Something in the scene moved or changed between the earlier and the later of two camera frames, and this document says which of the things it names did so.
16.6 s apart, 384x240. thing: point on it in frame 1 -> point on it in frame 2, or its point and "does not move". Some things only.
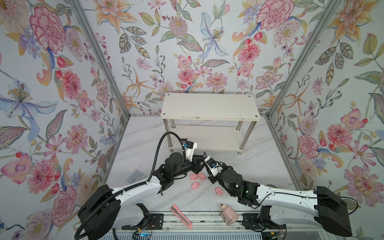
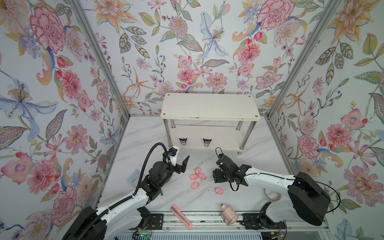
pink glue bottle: (229, 215) does not move
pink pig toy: (218, 190) does not move
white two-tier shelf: (215, 122) does not move
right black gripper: (212, 179) -> (216, 176)
